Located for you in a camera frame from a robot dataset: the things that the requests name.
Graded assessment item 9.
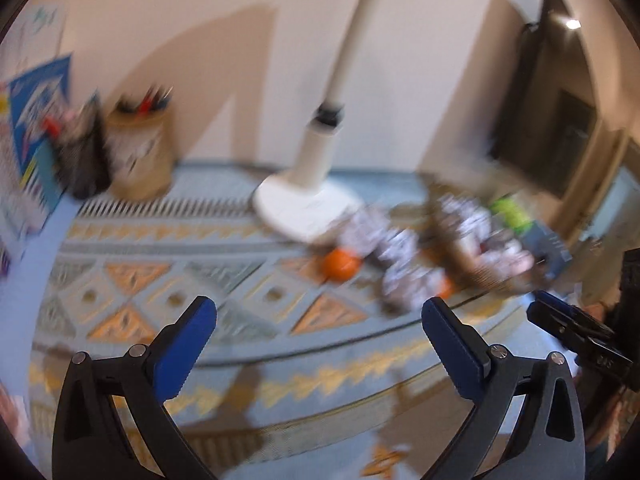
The black mesh pen holder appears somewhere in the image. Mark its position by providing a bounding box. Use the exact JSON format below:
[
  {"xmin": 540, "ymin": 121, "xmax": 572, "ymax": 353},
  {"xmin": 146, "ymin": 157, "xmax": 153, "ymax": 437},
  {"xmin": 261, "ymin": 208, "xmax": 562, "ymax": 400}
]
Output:
[{"xmin": 53, "ymin": 98, "xmax": 112, "ymax": 200}]

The grey metal stand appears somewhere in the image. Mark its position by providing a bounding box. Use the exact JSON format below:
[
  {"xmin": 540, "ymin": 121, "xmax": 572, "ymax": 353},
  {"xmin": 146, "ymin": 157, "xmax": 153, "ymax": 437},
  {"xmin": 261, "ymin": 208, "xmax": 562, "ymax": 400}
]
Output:
[{"xmin": 520, "ymin": 221, "xmax": 572, "ymax": 281}]

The gold ribbed bowl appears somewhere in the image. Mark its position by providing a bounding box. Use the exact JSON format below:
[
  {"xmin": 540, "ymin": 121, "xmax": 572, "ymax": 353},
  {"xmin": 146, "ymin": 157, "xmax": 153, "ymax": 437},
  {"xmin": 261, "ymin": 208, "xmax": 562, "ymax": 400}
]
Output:
[{"xmin": 428, "ymin": 192, "xmax": 544, "ymax": 295}]

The wall-mounted black television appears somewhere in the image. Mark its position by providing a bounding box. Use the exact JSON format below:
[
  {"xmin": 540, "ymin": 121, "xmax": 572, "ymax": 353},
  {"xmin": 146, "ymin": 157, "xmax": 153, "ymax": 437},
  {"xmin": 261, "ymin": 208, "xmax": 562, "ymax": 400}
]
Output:
[{"xmin": 489, "ymin": 0, "xmax": 597, "ymax": 198}]

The patterned blue woven mat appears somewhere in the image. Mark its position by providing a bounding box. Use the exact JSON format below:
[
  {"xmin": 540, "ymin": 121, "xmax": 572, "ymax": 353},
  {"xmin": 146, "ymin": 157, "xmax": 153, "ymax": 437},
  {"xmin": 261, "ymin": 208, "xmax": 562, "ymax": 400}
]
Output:
[{"xmin": 29, "ymin": 167, "xmax": 471, "ymax": 479}]

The person's right hand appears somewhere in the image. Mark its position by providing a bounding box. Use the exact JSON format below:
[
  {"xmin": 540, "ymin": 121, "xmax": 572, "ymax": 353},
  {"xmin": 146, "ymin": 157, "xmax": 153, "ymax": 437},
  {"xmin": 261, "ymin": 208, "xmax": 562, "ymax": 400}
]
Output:
[{"xmin": 579, "ymin": 303, "xmax": 626, "ymax": 456}]

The lined paper ball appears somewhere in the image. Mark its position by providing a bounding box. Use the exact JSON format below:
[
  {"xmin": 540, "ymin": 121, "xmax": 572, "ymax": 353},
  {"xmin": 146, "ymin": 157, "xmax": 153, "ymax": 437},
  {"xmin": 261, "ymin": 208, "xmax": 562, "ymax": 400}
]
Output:
[{"xmin": 374, "ymin": 229, "xmax": 419, "ymax": 269}]

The row of upright books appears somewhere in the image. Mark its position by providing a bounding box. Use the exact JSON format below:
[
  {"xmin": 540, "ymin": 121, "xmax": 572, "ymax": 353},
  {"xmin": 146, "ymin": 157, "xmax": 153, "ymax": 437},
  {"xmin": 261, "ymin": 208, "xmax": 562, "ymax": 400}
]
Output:
[{"xmin": 1, "ymin": 4, "xmax": 70, "ymax": 278}]

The tan paper pen holder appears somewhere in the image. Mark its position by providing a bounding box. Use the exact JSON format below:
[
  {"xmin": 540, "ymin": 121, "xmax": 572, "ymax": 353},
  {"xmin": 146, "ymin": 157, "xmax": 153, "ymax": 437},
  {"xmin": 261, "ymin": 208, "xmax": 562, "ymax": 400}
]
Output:
[{"xmin": 104, "ymin": 110, "xmax": 176, "ymax": 203}]

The green tissue pack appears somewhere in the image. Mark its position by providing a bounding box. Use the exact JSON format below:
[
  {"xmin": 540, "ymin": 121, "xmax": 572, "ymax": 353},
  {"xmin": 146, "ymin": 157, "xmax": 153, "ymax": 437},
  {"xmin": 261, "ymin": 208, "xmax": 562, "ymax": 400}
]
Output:
[{"xmin": 489, "ymin": 195, "xmax": 534, "ymax": 235}]

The orange tangerine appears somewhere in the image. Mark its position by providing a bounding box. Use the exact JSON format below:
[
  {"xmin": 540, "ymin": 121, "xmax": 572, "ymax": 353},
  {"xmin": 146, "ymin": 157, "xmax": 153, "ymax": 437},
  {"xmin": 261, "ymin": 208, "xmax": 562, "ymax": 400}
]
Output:
[{"xmin": 321, "ymin": 248, "xmax": 362, "ymax": 283}]

